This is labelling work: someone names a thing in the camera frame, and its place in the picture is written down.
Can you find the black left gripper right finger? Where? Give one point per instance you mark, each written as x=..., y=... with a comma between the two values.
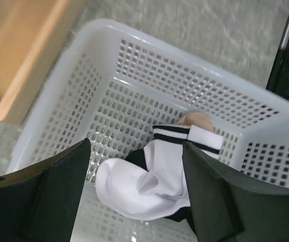
x=228, y=205

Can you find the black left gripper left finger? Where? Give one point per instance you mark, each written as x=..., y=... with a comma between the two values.
x=40, y=202

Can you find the white sock with black stripes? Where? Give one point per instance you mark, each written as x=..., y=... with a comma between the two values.
x=117, y=181

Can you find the wooden hanger rack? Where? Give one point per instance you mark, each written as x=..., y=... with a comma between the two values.
x=31, y=36

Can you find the beige sock in basket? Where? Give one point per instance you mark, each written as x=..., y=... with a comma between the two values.
x=198, y=119

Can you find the black sock in basket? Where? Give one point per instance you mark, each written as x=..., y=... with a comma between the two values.
x=156, y=206

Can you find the white plastic laundry basket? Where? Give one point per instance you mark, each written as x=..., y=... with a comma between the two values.
x=113, y=84

